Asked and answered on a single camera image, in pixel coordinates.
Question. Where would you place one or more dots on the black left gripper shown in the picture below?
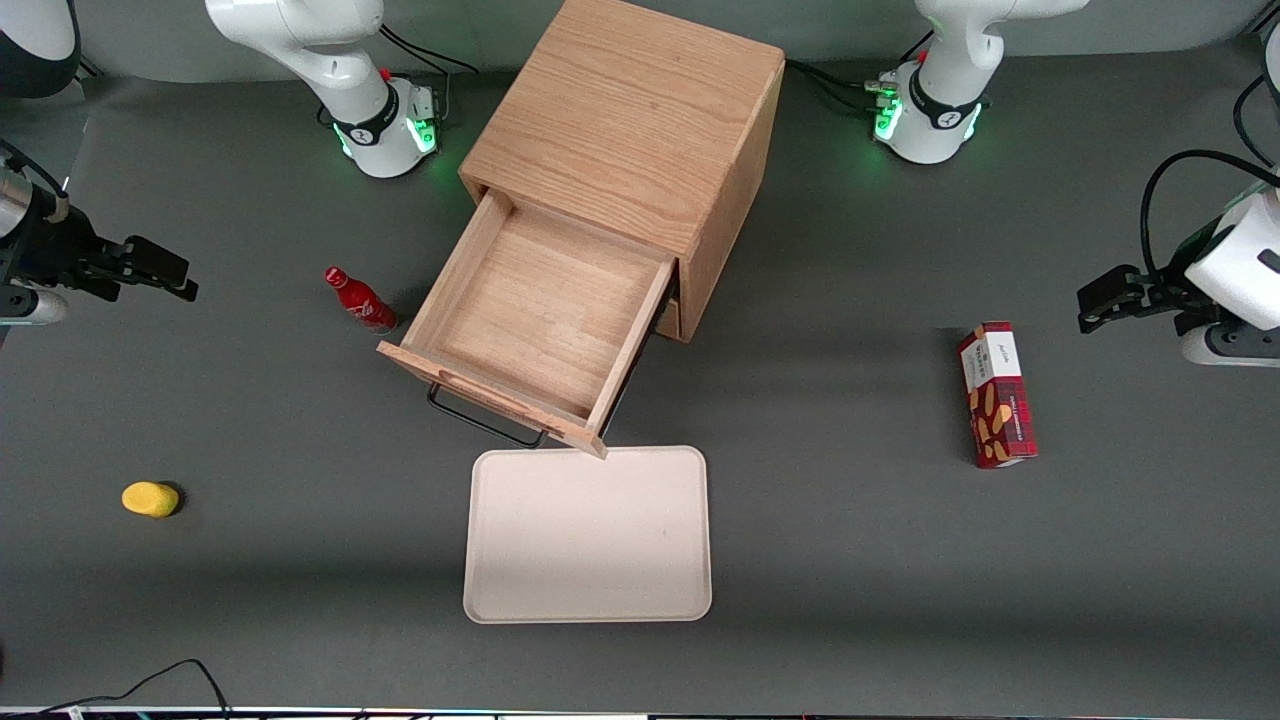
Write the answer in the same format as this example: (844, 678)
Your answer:
(1166, 293)

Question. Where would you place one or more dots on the wooden drawer with slot grip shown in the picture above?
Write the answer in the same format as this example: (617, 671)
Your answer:
(550, 300)

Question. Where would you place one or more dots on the red plaid shortbread box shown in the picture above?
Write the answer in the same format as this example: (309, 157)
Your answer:
(1000, 400)

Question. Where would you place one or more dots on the yellow lemon toy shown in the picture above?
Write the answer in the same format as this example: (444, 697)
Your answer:
(150, 499)

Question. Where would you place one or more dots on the beige plastic tray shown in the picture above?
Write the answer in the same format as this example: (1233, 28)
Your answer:
(588, 535)

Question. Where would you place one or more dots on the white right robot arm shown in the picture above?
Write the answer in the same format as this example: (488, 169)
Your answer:
(330, 60)

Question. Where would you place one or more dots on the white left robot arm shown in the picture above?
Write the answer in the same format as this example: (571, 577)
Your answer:
(940, 100)

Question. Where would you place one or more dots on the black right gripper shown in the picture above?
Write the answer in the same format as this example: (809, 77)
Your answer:
(45, 248)

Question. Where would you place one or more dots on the red cola bottle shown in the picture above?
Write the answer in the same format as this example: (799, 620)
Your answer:
(360, 300)

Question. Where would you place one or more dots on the oak wooden drawer cabinet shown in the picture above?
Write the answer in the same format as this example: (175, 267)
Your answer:
(620, 110)

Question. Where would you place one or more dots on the wooden drawer without slot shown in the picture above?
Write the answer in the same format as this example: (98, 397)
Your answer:
(670, 318)

